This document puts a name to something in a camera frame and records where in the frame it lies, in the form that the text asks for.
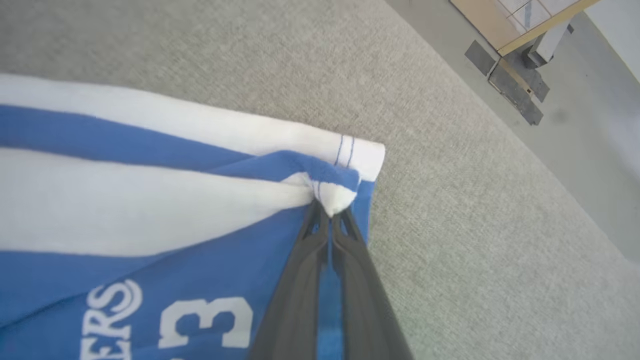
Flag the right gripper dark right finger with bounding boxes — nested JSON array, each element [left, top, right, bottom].
[[330, 207, 416, 360]]

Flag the large black floor tape patch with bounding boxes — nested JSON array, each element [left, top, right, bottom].
[[487, 57, 551, 126]]

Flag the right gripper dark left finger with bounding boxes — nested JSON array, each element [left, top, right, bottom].
[[247, 199, 332, 360]]

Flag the lemon print partition screen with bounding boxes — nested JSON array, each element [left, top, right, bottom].
[[449, 0, 602, 57]]

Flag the grey metal stand foot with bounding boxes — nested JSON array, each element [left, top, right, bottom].
[[521, 19, 577, 69]]

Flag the blue Lakers basketball shorts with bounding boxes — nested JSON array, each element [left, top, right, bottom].
[[0, 74, 386, 360]]

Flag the small black floor tape patch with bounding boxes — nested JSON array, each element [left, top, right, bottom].
[[464, 39, 501, 77]]

